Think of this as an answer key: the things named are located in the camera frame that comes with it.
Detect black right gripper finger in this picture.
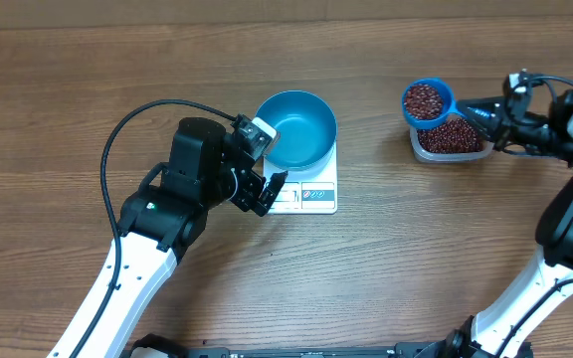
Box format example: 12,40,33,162
456,96,504,117
464,113,500,142

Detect blue plastic scoop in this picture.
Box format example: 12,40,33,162
401,78,462,130

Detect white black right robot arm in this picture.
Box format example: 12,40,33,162
419,75,573,357

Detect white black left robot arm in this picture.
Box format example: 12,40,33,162
50,115,287,357

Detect white digital kitchen scale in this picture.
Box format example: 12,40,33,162
269,145,338,215

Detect teal blue bowl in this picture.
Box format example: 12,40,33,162
256,90,338,170

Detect red adzuki beans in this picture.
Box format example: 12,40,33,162
417,117,483,154

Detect clear plastic food container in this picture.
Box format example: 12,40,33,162
410,115,492,164

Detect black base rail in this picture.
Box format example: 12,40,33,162
126,327,534,358

